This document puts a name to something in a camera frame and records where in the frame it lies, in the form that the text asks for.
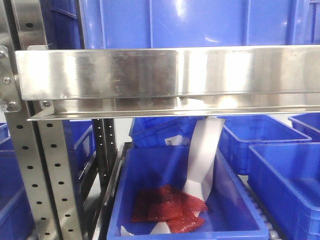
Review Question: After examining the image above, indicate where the tilted blue bin rear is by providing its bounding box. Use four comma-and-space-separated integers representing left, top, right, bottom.
129, 116, 205, 148

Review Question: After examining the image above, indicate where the blue bin right rear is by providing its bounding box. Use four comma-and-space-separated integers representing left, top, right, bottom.
218, 114, 312, 176

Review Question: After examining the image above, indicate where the red plastic bag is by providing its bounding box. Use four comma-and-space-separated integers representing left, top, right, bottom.
131, 184, 208, 233

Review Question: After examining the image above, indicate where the large blue plastic bin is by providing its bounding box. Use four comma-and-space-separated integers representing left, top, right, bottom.
79, 0, 320, 49

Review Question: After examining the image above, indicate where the blue bin with red bags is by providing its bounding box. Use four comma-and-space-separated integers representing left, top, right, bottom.
106, 146, 269, 240

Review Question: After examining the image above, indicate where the blue bin right front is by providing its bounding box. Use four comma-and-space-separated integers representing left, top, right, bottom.
248, 142, 320, 240

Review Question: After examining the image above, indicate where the steel shelf front rail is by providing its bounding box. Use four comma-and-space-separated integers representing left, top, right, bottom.
16, 45, 320, 121

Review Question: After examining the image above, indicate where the perforated steel upright post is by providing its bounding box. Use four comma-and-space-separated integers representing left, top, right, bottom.
0, 0, 88, 240

